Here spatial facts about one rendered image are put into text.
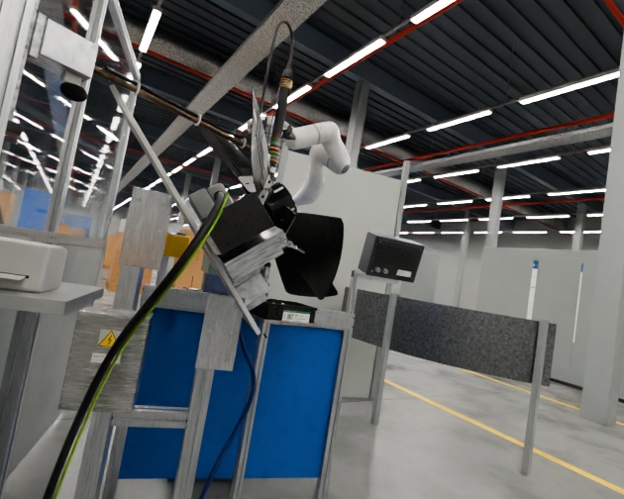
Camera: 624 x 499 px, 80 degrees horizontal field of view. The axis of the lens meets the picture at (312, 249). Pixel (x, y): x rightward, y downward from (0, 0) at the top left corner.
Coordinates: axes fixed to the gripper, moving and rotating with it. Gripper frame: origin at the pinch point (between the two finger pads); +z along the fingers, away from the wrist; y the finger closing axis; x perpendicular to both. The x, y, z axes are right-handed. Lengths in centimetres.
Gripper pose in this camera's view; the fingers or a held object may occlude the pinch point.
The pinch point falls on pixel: (277, 126)
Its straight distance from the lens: 132.0
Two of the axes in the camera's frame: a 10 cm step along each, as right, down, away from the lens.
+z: 3.0, -0.1, -9.5
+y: -9.4, -1.8, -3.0
